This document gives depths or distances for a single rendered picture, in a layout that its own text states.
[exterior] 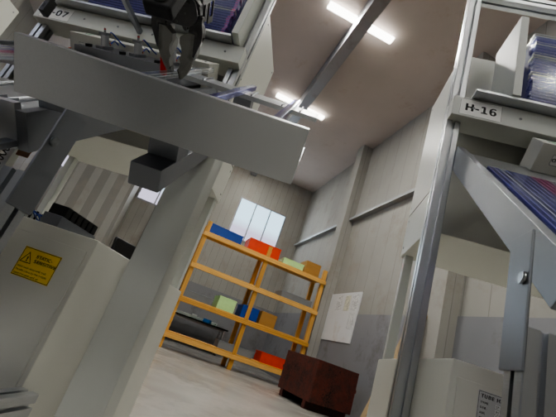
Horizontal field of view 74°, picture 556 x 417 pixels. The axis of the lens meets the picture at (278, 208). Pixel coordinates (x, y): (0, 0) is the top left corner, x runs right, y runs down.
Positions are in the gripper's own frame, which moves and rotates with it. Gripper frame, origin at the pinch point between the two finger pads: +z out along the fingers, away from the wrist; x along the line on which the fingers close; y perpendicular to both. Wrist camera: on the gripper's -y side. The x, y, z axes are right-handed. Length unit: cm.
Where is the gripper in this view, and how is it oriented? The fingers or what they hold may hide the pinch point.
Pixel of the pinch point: (174, 71)
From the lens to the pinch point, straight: 76.6
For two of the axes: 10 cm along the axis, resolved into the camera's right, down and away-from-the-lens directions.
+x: -9.5, -3.2, 0.3
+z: -2.4, 7.5, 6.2
